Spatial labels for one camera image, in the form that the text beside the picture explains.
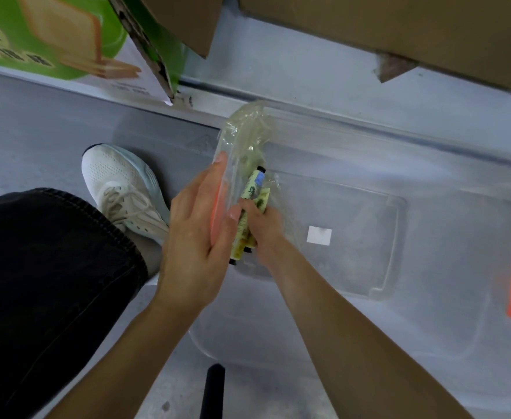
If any clear plastic bag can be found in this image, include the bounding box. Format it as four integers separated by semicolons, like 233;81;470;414
211;100;282;258

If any clear plastic storage bin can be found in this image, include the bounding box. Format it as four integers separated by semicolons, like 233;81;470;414
187;102;511;407

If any black trouser leg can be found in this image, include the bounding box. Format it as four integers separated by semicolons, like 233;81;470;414
0;187;150;419

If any white square sticker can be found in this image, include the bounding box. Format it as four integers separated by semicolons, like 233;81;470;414
307;226;333;246

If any black pole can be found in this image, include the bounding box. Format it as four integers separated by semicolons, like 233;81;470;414
204;364;226;419

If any brown cardboard box flap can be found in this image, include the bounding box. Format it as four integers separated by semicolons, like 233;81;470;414
137;0;226;60

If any person's right forearm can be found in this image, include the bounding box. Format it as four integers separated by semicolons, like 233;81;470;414
258;240;475;419

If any large brown cardboard box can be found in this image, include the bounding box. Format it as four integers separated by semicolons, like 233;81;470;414
237;0;511;95

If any person's right hand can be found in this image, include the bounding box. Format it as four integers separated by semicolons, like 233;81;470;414
239;200;289;267

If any green and white cardboard box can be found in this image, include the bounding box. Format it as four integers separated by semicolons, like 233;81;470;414
0;0;187;106

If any yellow tube with black cap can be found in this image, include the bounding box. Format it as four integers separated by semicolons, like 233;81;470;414
230;167;268;265

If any person's left forearm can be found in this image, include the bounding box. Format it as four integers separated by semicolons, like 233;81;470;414
46;294;207;419

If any white sneaker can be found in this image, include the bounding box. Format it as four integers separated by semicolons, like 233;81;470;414
81;143;171;247

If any person's left hand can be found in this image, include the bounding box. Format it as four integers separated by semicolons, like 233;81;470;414
156;152;243;309

